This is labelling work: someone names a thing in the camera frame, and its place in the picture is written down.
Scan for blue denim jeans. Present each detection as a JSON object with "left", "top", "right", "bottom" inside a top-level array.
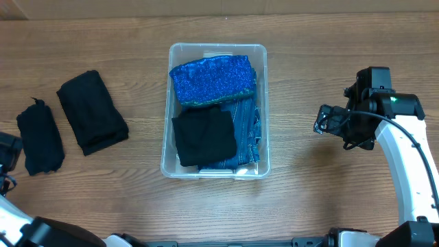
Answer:
[{"left": 198, "top": 97, "right": 261, "bottom": 169}]

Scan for clear plastic storage bin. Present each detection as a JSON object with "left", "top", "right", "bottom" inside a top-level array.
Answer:
[{"left": 161, "top": 43, "right": 271, "bottom": 180}]

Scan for square black cloth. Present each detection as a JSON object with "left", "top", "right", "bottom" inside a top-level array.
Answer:
[{"left": 172, "top": 106, "right": 237, "bottom": 167}]

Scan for sparkly blue cloth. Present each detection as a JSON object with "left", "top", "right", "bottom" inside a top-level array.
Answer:
[{"left": 169, "top": 55, "right": 256, "bottom": 107}]

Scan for long black cloth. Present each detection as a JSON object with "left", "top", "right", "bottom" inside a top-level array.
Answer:
[{"left": 57, "top": 70, "right": 129, "bottom": 156}]

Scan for small black cloth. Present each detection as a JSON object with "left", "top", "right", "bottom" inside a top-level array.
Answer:
[{"left": 16, "top": 97, "right": 65, "bottom": 176}]

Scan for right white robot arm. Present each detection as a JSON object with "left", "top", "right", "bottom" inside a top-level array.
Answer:
[{"left": 313, "top": 67, "right": 438, "bottom": 246}]

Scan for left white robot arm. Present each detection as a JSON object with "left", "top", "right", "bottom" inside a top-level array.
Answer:
[{"left": 1, "top": 132, "right": 138, "bottom": 247}]

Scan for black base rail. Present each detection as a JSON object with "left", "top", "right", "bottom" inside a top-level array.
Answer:
[{"left": 143, "top": 235, "right": 337, "bottom": 247}]

